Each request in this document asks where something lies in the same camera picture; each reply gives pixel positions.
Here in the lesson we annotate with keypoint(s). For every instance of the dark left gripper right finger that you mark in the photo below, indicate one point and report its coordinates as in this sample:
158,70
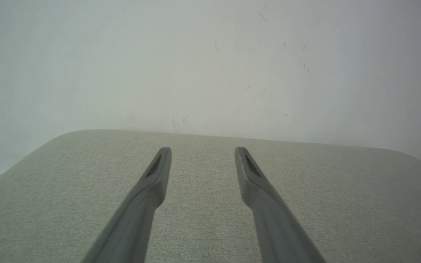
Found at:
272,226

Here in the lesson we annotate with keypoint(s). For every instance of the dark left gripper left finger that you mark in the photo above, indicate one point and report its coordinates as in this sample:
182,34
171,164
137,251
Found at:
137,219

